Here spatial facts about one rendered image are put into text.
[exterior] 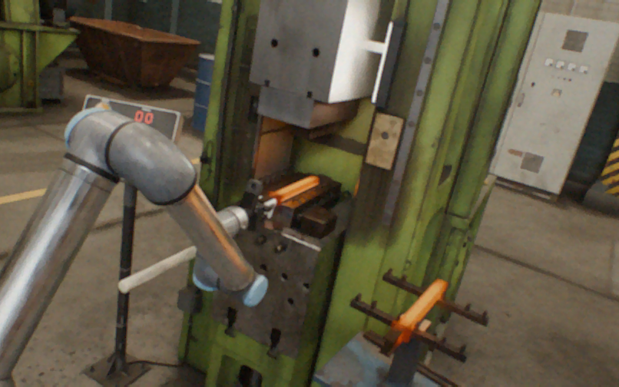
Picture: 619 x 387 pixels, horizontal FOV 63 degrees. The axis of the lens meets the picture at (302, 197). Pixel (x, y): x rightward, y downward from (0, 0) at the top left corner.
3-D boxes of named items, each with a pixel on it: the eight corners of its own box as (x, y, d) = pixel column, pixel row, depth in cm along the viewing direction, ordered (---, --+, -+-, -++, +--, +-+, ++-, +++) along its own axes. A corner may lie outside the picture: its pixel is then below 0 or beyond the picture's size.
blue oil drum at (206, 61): (215, 137, 618) (224, 63, 588) (180, 124, 645) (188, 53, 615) (246, 132, 667) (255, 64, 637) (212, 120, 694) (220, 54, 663)
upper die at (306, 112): (309, 128, 163) (314, 99, 160) (256, 113, 171) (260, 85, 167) (356, 117, 199) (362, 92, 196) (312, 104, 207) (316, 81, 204)
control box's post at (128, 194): (118, 375, 222) (134, 137, 185) (111, 371, 224) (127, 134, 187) (124, 370, 225) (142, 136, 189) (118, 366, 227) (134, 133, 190)
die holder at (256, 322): (295, 360, 180) (319, 248, 164) (210, 317, 194) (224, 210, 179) (354, 297, 228) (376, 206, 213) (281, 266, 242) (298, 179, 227)
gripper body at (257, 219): (246, 219, 169) (224, 230, 159) (249, 196, 166) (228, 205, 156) (265, 227, 167) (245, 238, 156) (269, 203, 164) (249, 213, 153)
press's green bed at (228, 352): (273, 458, 196) (295, 359, 180) (197, 412, 210) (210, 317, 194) (332, 381, 244) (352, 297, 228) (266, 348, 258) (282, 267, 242)
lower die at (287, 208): (289, 228, 175) (294, 206, 172) (242, 210, 183) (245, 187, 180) (338, 200, 211) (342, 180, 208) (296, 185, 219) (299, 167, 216)
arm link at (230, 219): (187, 247, 145) (190, 215, 141) (213, 234, 156) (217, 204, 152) (213, 259, 141) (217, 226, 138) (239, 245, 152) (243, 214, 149)
